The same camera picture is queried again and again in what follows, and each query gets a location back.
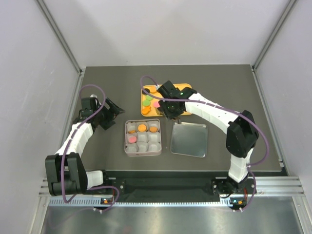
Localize orange fish cookie left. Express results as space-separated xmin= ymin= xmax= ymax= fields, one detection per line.
xmin=142 ymin=106 xmax=151 ymax=116

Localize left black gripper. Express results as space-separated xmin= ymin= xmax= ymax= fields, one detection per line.
xmin=94 ymin=97 xmax=124 ymax=130

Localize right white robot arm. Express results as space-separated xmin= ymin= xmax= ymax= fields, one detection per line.
xmin=156 ymin=81 xmax=259 ymax=194

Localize green cookie lower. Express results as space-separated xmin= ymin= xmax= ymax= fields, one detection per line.
xmin=142 ymin=99 xmax=151 ymax=107

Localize metal tongs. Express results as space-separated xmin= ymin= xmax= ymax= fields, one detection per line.
xmin=156 ymin=109 xmax=182 ymax=124

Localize silver tin lid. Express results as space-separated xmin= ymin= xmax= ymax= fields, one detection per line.
xmin=170 ymin=122 xmax=208 ymax=158

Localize pink cookie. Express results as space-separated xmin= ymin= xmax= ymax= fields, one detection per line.
xmin=128 ymin=136 xmax=137 ymax=144
xmin=153 ymin=102 xmax=160 ymax=108

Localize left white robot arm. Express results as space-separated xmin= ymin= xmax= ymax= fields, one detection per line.
xmin=45 ymin=95 xmax=125 ymax=196

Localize yellow cookie tray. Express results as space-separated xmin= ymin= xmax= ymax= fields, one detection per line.
xmin=140 ymin=83 xmax=193 ymax=117

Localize tan dotted round cookie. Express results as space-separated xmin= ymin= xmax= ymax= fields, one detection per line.
xmin=137 ymin=123 xmax=148 ymax=132

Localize slotted cable duct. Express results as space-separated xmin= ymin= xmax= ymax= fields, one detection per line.
xmin=48 ymin=196 xmax=243 ymax=207

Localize purple cable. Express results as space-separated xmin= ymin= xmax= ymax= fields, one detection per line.
xmin=62 ymin=84 xmax=120 ymax=213
xmin=140 ymin=75 xmax=271 ymax=213

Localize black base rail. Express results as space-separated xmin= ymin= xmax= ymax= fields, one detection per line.
xmin=103 ymin=171 xmax=255 ymax=202

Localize round orange cookie top-left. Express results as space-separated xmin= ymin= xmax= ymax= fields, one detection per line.
xmin=150 ymin=87 xmax=157 ymax=94

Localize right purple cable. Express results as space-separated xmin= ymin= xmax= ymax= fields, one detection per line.
xmin=140 ymin=75 xmax=271 ymax=213

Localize black sandwich cookie top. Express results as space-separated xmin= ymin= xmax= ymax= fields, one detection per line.
xmin=142 ymin=88 xmax=150 ymax=95

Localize pink cookie tin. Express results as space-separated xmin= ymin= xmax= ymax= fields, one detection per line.
xmin=124 ymin=118 xmax=163 ymax=158

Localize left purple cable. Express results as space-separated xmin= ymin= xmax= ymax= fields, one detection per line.
xmin=62 ymin=84 xmax=120 ymax=213

